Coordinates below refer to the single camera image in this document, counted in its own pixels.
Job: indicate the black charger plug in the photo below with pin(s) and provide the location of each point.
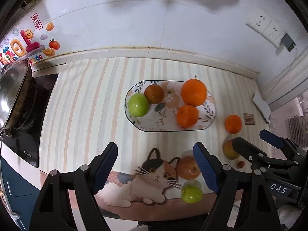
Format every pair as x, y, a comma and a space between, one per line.
288, 42

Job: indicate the white wall socket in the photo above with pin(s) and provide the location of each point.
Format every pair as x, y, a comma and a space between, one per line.
274, 34
259, 21

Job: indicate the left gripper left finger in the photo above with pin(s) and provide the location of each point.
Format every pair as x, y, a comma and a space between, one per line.
52, 209

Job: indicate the striped cat table mat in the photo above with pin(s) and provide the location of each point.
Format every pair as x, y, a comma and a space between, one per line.
86, 112

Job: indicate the orange front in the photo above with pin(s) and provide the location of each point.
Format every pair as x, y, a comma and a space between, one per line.
187, 116

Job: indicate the black gas stove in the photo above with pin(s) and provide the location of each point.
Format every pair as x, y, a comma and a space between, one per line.
24, 137

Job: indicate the brown round fruit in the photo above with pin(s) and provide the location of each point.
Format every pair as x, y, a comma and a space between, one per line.
154, 94

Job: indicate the reddish brown apple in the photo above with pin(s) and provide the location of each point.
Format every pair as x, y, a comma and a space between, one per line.
187, 168

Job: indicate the brown green apple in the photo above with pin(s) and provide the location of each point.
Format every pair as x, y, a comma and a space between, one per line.
228, 150

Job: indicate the small orange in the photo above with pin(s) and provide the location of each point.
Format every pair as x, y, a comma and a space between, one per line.
233, 124

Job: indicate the steel wok with lid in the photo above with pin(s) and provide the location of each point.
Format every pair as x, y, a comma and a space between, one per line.
15, 85

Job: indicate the cherry tomato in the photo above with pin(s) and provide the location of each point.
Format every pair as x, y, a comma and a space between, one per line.
240, 164

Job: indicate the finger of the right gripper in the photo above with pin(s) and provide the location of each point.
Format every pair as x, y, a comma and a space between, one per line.
289, 148
251, 153

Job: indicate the large orange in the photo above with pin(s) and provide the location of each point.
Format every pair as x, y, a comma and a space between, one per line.
194, 92

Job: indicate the blue kitchen cabinet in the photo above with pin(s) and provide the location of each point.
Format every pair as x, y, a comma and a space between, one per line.
21, 194

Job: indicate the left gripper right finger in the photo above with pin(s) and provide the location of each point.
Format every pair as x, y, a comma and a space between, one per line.
257, 208

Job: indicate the colourful wall stickers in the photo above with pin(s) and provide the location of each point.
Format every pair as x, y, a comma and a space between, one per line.
34, 41

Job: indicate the white tissue paper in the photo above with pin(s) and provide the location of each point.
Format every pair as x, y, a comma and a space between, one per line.
262, 106

